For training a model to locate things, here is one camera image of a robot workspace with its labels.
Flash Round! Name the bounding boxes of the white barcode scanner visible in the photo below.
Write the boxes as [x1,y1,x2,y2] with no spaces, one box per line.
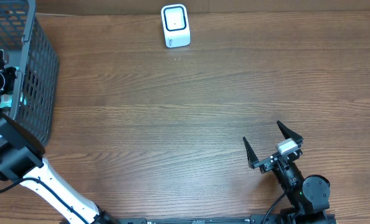
[161,4,191,49]

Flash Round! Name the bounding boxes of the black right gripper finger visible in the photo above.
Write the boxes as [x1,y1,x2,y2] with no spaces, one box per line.
[277,120,304,146]
[243,137,259,169]

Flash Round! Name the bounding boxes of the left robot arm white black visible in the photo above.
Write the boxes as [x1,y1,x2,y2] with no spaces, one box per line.
[0,111,117,224]

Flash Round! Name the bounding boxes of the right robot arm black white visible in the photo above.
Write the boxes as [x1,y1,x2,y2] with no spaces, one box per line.
[243,121,336,223]

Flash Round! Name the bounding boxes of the grey plastic mesh basket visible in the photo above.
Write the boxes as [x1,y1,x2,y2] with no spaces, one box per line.
[0,0,59,145]

